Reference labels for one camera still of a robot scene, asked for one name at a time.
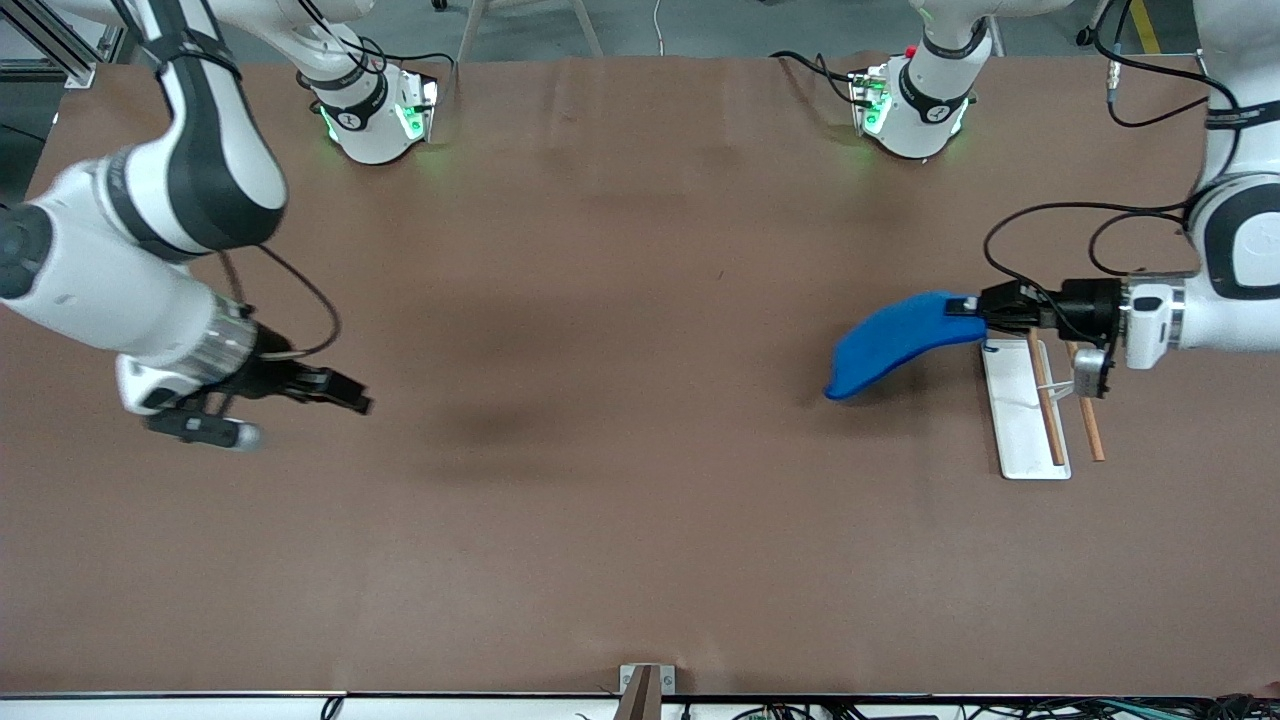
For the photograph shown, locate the blue cloth towel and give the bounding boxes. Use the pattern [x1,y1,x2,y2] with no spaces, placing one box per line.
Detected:
[823,291,991,402]

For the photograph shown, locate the white rack with wooden bars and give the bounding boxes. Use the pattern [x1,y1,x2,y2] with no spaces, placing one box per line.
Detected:
[980,330,1107,481]

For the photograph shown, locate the light wooden stand legs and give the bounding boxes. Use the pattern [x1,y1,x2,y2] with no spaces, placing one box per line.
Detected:
[455,0,606,61]

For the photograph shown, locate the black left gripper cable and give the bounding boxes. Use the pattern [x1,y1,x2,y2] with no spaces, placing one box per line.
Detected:
[983,0,1241,336]

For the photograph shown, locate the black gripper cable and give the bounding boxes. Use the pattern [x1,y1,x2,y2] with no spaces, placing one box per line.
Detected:
[215,245,341,361]
[983,0,1241,336]

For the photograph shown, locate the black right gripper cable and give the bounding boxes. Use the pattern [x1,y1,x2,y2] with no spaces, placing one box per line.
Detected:
[215,245,341,361]

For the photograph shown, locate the black left arm base cable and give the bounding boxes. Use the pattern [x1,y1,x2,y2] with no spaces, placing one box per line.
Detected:
[770,50,866,106]

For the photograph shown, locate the black arm base cable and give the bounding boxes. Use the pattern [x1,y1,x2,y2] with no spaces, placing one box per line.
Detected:
[770,50,866,106]
[375,50,456,101]

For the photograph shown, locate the black right arm base cable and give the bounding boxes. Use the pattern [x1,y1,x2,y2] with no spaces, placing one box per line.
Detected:
[375,50,456,101]

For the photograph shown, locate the aluminium frame profile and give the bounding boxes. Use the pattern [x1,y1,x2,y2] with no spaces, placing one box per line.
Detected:
[0,0,136,89]

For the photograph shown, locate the bundle of cables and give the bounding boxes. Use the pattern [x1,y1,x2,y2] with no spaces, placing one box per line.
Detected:
[730,698,1280,720]

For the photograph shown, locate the grey metal bracket with post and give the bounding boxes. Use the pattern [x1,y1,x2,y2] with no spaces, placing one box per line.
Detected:
[615,663,676,720]

